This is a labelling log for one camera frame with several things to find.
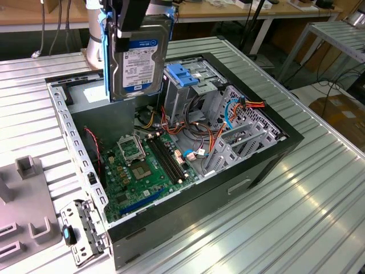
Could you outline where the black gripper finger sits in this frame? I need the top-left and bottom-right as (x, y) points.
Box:
(115, 0), (151, 52)

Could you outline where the hard disk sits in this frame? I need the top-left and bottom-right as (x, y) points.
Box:
(103, 13), (174, 103)

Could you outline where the blue data wire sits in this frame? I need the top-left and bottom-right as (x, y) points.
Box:
(182, 98), (246, 163)

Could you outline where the grey metal disk bay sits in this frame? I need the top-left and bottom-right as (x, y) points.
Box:
(204, 119), (286, 178)

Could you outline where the blue plastic cage latch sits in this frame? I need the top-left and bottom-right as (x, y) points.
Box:
(167, 64), (199, 86)

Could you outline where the wooden desk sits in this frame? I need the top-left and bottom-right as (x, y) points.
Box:
(0, 0), (90, 34)
(172, 0), (343, 55)

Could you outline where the grey metal drive cage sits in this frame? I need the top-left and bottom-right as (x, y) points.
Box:
(161, 61), (229, 126)

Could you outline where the grey power supply unit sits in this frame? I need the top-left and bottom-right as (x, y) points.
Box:
(67, 79), (136, 146)

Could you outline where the black case fan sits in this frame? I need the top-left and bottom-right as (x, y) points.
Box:
(82, 127), (102, 186)

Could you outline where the black RAM slot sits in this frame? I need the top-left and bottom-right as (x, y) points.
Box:
(154, 137), (184, 182)
(147, 139), (178, 185)
(157, 136), (186, 180)
(151, 138), (181, 183)

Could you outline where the CPU socket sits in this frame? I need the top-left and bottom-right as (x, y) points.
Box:
(131, 161), (152, 181)

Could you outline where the green motherboard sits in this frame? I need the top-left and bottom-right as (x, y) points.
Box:
(99, 131), (202, 224)

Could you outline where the blue expansion slot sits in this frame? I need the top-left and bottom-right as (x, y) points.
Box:
(119, 187), (166, 216)

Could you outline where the metal slat side table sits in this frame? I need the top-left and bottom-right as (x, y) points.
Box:
(278, 21), (365, 83)

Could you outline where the black PC case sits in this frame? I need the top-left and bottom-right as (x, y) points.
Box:
(44, 52), (305, 271)

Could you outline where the grey parts rack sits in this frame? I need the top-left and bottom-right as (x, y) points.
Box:
(0, 155), (64, 266)

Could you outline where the silver metal cylinder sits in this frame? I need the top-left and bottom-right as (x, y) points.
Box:
(346, 11), (365, 28)

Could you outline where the large flat cardboard box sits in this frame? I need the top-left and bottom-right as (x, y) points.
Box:
(309, 95), (365, 143)

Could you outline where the grey cable with metal plug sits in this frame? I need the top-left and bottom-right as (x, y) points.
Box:
(30, 0), (46, 59)

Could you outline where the metal socket cover frame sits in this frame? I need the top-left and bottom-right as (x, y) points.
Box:
(116, 135), (147, 166)

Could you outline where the thin wire locking lever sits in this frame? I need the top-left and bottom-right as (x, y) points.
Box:
(136, 134), (148, 159)

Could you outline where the black blue bracket latch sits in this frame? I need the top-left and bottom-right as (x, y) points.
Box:
(62, 224), (78, 246)

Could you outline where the silver card retention bracket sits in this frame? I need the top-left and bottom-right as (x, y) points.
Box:
(59, 199), (111, 268)

